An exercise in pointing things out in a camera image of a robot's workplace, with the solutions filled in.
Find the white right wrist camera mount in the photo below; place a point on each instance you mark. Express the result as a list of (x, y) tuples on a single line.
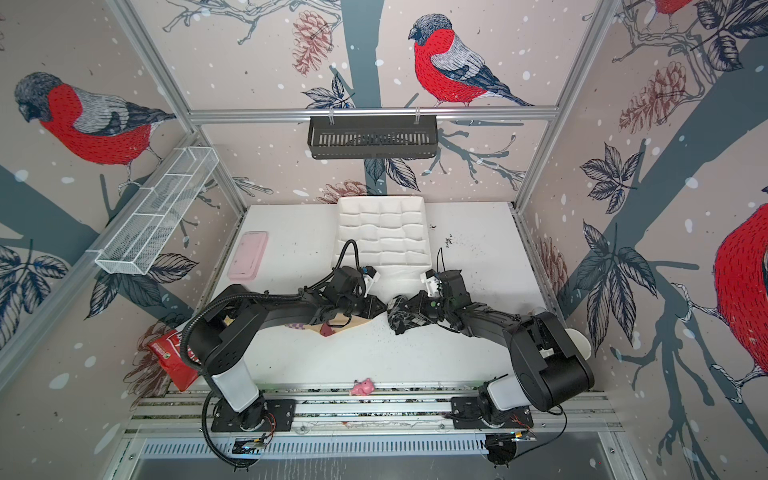
[(431, 282)]

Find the aluminium front rail frame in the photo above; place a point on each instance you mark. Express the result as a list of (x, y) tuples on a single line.
[(391, 410)]

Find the horizontal aluminium back bar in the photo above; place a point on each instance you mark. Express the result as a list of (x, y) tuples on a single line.
[(237, 116)]

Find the white compartment organizer tray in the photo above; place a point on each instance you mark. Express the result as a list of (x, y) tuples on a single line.
[(389, 233)]

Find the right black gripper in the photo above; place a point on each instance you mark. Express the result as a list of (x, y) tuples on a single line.
[(422, 303)]

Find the black grey argyle sock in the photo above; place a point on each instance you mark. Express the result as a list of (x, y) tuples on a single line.
[(399, 317)]

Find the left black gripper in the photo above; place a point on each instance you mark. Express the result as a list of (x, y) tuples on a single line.
[(372, 311)]

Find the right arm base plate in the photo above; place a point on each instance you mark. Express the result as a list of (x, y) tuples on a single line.
[(478, 412)]

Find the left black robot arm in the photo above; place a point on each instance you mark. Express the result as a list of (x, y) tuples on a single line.
[(214, 342)]

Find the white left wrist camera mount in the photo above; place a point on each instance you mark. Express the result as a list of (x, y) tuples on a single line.
[(370, 276)]

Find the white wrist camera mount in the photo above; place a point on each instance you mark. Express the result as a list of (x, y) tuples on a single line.
[(431, 282), (370, 276)]

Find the white paper cup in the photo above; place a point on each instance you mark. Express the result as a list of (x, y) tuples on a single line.
[(581, 342)]

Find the beige maroon striped sock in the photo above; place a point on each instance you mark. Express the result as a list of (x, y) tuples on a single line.
[(338, 324)]

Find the pink rectangular case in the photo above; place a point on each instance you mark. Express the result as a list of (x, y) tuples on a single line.
[(248, 256)]

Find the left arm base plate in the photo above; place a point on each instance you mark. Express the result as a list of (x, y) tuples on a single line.
[(265, 415)]

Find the red snack chip bag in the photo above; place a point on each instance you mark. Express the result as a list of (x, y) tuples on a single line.
[(167, 350)]

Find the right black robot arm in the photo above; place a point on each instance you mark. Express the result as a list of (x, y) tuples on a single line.
[(548, 366)]

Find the white wire mesh shelf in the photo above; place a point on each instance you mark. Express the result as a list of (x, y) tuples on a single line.
[(142, 237)]

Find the small pink toy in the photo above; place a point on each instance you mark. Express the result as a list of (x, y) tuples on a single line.
[(362, 388)]

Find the black hanging wall basket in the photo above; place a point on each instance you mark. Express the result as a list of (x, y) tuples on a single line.
[(373, 137)]

